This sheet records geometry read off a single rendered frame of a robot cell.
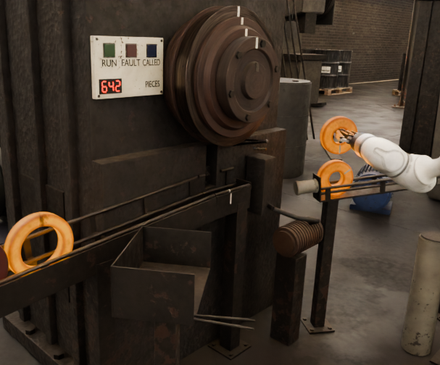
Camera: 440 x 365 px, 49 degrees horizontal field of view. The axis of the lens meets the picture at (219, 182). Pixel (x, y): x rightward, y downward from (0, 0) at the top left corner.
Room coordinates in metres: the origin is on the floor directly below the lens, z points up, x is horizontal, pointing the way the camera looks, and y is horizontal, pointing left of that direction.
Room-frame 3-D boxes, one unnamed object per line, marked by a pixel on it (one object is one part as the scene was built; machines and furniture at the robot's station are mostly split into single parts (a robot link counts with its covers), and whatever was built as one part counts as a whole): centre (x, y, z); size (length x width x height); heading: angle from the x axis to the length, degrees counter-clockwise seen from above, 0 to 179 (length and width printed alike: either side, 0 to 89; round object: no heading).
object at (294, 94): (4.63, -0.53, 0.45); 0.59 x 0.59 x 0.89
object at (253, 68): (1.66, -0.09, 1.11); 0.28 x 0.06 x 0.28; 138
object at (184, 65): (1.73, -0.02, 1.11); 0.47 x 0.06 x 0.47; 138
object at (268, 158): (1.91, -0.16, 0.68); 0.11 x 0.08 x 0.24; 48
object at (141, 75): (1.55, 0.29, 1.15); 0.26 x 0.02 x 0.18; 138
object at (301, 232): (1.88, -0.34, 0.27); 0.22 x 0.13 x 0.53; 138
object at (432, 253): (1.82, -0.87, 0.26); 0.12 x 0.12 x 0.52
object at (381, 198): (3.68, -1.21, 0.17); 0.57 x 0.31 x 0.34; 158
